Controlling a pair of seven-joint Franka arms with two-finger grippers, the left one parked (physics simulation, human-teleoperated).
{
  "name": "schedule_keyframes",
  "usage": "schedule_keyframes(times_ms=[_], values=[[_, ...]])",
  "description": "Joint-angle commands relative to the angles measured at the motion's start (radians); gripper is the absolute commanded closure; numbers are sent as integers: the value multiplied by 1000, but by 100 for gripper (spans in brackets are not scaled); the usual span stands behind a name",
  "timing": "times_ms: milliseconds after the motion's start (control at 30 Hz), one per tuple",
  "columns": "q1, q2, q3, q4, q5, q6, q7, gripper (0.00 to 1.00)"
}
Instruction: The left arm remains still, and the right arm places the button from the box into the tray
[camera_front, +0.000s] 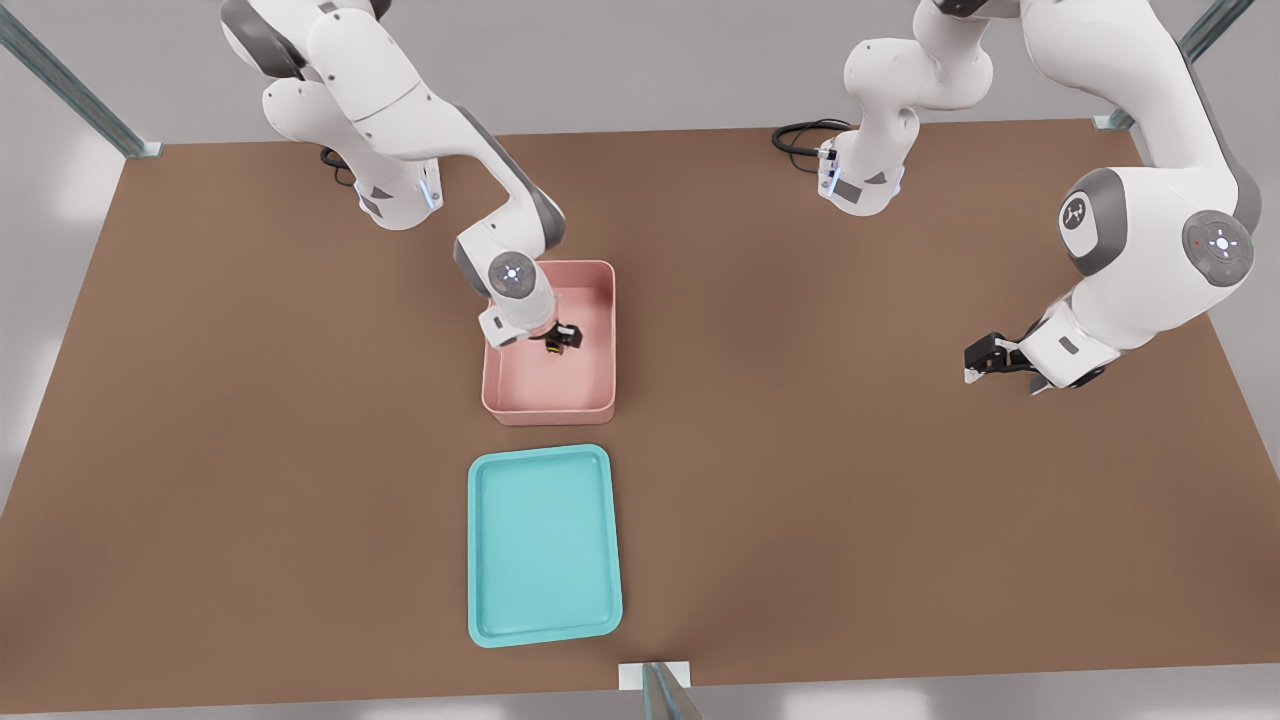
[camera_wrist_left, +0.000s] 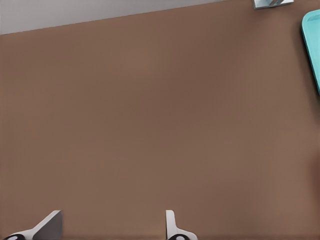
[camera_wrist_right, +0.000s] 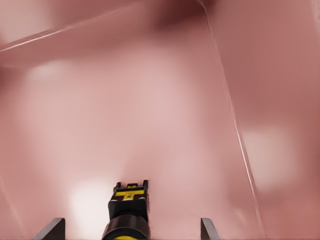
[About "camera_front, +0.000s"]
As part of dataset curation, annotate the pink rectangular box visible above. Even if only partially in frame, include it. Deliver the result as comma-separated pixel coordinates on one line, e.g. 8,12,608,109
481,260,617,427

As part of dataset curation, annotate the pale blue-green tray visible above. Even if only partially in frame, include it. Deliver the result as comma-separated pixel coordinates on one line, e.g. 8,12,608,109
467,444,624,649

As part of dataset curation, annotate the silver frame post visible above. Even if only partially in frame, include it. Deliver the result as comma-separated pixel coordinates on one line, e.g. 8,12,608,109
0,8,163,160
1093,0,1257,132
618,660,703,720

